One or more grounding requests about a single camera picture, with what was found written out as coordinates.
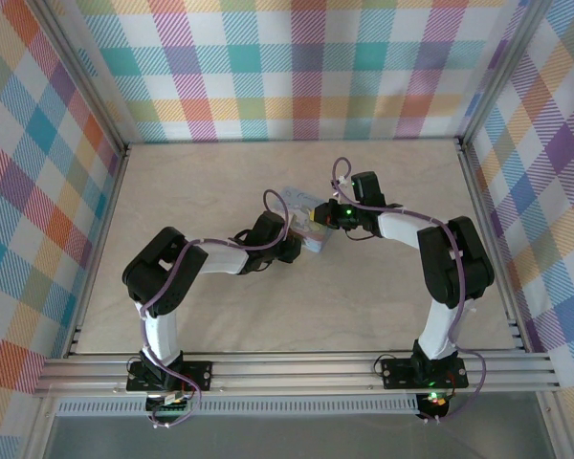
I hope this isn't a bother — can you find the grey slotted cable duct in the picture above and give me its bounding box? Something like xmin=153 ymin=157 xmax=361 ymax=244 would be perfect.
xmin=55 ymin=394 xmax=420 ymax=416

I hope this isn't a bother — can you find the aluminium frame post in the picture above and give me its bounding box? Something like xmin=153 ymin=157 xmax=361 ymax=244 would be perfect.
xmin=458 ymin=0 xmax=551 ymax=144
xmin=37 ymin=0 xmax=131 ymax=150

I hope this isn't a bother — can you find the long aluminium mounting rail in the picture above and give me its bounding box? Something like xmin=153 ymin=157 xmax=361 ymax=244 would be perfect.
xmin=32 ymin=352 xmax=561 ymax=398

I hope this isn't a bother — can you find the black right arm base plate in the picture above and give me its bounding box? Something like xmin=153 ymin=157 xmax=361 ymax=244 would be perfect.
xmin=380 ymin=357 xmax=470 ymax=389

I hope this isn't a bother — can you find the aluminium side rail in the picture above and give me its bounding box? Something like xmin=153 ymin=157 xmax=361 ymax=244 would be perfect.
xmin=64 ymin=142 xmax=133 ymax=358
xmin=456 ymin=138 xmax=530 ymax=353

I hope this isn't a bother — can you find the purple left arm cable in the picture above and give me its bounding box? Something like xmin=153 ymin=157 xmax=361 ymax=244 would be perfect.
xmin=140 ymin=189 xmax=291 ymax=383

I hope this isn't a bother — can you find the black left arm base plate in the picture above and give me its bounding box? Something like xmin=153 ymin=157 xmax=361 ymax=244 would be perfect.
xmin=125 ymin=361 xmax=214 ymax=393

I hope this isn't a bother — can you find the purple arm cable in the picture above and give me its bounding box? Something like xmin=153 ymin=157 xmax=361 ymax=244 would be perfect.
xmin=140 ymin=189 xmax=291 ymax=383
xmin=331 ymin=158 xmax=488 ymax=423

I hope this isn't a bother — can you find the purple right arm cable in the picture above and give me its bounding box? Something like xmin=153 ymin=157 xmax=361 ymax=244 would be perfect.
xmin=331 ymin=158 xmax=488 ymax=423

